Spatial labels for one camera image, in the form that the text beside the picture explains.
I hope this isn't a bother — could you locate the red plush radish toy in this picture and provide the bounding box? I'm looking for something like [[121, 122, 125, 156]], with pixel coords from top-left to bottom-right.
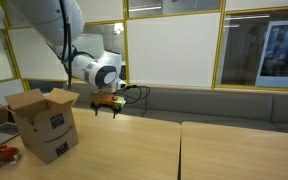
[[0, 146, 21, 180]]

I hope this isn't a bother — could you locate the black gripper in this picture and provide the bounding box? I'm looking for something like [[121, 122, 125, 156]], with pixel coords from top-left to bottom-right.
[[89, 100, 123, 120]]

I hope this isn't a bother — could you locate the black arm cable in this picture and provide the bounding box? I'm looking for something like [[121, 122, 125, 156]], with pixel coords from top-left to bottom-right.
[[57, 0, 152, 114]]

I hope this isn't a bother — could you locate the white rolling whiteboard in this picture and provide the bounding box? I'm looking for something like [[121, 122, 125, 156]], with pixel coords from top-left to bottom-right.
[[72, 33, 106, 61]]

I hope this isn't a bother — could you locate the yellow window frame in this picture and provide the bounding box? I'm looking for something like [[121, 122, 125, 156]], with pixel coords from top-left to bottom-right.
[[0, 0, 288, 103]]

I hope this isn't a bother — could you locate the grey bench sofa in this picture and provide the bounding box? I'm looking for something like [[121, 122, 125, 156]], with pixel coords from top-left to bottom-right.
[[63, 83, 288, 136]]

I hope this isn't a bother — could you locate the round white lamp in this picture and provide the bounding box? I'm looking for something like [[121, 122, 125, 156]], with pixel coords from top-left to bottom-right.
[[113, 21, 126, 34]]

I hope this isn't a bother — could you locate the brown cardboard shipping box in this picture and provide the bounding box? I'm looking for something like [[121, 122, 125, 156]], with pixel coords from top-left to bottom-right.
[[3, 87, 81, 166]]

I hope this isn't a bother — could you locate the white framed blue poster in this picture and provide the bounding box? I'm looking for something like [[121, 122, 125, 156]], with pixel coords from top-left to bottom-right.
[[254, 19, 288, 89]]

